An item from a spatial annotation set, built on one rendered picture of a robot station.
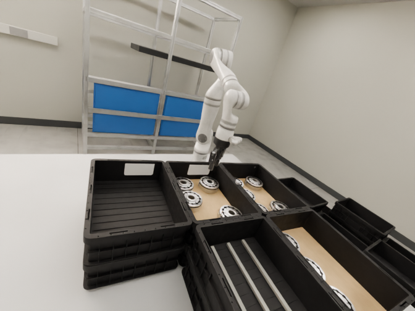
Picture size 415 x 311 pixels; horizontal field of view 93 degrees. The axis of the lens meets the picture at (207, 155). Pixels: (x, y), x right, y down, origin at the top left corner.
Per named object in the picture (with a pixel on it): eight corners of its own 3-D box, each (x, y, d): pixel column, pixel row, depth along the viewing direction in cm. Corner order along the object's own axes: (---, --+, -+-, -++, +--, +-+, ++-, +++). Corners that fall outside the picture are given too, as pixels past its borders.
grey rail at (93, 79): (83, 78, 209) (83, 74, 207) (214, 102, 303) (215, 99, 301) (84, 81, 202) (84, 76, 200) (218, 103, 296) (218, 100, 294)
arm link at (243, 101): (254, 101, 78) (244, 81, 86) (235, 96, 74) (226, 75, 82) (245, 114, 83) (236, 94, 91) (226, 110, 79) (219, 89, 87)
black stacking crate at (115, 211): (90, 182, 84) (91, 159, 79) (159, 181, 98) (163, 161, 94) (83, 270, 53) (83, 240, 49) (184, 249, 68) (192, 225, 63)
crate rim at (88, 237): (91, 163, 80) (91, 158, 79) (163, 164, 95) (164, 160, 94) (82, 246, 49) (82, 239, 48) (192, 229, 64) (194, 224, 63)
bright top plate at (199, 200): (176, 192, 87) (176, 191, 86) (196, 190, 92) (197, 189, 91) (184, 208, 79) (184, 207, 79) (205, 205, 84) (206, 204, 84)
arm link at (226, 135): (234, 147, 81) (240, 133, 79) (211, 136, 84) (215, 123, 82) (241, 142, 89) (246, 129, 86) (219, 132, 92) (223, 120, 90)
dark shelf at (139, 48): (130, 47, 247) (131, 42, 245) (209, 70, 313) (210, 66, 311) (138, 51, 215) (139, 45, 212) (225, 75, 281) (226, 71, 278)
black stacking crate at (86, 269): (89, 202, 89) (90, 180, 84) (156, 198, 103) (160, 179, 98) (81, 294, 58) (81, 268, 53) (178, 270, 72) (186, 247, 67)
